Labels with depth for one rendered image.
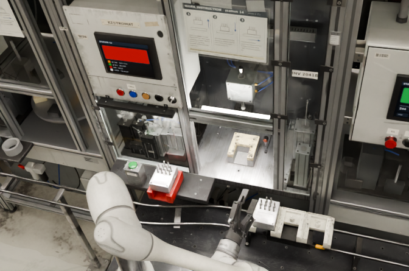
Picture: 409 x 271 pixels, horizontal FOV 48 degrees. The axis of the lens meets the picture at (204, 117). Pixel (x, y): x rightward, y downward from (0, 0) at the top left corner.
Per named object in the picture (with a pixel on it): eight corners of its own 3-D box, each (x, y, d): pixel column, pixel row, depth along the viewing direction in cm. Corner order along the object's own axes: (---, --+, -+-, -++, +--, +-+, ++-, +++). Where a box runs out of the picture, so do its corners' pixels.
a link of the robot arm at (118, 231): (160, 246, 146) (146, 213, 155) (120, 233, 133) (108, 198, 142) (131, 271, 149) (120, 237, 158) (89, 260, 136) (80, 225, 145)
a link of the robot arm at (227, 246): (229, 253, 182) (235, 239, 185) (211, 248, 188) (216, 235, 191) (240, 262, 187) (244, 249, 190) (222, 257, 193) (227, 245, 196)
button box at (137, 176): (128, 183, 228) (122, 168, 220) (134, 171, 233) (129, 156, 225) (142, 186, 226) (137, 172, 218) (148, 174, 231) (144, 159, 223)
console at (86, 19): (91, 99, 205) (58, 10, 173) (118, 59, 224) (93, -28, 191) (179, 113, 194) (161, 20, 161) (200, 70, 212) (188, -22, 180)
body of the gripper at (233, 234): (243, 249, 190) (251, 229, 195) (233, 240, 185) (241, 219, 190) (228, 245, 195) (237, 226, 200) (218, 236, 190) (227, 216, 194)
